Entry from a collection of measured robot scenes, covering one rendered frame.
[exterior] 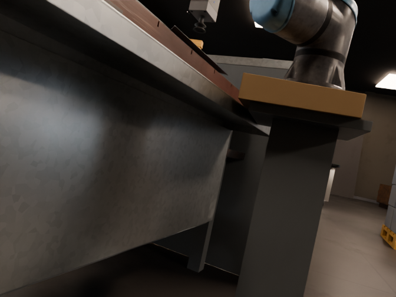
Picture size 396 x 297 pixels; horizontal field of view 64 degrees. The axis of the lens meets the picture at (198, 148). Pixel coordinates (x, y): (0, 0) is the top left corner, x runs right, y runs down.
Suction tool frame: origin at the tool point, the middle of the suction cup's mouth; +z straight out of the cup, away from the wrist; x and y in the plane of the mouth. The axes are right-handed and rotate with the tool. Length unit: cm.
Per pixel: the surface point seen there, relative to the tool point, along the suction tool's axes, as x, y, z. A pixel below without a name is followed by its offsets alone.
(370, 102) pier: 107, -1021, -210
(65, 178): 10, 53, 47
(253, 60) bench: 2, -59, -10
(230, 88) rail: 6.5, -22.9, 12.8
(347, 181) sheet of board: 90, -976, 46
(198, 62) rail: 6.2, 7.8, 12.6
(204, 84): 26, 43, 27
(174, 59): 26, 54, 26
